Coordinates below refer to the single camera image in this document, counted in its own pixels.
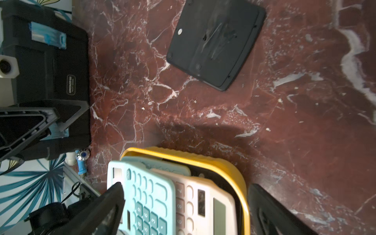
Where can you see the small teal calculator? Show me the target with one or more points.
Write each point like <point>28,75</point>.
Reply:
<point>159,164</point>

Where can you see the pink calculator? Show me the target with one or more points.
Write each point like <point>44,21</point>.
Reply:
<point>202,208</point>

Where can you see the black plastic toolbox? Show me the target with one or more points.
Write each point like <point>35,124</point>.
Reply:
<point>52,53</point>

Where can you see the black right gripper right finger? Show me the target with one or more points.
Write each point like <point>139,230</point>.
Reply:
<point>270,217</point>

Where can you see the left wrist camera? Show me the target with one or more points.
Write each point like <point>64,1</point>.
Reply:
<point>9,73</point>

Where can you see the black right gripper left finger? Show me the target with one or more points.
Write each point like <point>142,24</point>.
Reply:
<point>96,215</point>

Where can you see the yellow plastic tray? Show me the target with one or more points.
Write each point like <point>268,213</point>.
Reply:
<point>223,168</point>

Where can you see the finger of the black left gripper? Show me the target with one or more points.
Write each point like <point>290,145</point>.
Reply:
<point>70,112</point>
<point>22,128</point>

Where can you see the white pipe elbow fitting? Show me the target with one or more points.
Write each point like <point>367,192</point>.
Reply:
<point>70,158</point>

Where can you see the black upside-down calculator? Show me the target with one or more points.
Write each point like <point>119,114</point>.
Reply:
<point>213,39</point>

